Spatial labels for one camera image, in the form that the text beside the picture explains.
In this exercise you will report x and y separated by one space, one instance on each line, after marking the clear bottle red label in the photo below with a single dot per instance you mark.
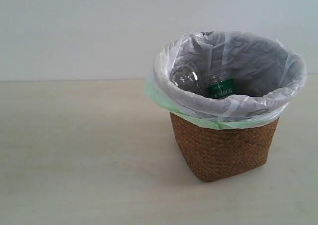
188 78

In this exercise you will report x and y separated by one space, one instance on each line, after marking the clear bottle green label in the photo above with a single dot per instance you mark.
221 84

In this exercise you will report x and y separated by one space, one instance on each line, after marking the woven brown wicker basket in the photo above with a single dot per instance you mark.
218 154

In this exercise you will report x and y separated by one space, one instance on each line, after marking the white plastic bin liner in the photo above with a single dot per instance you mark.
266 73

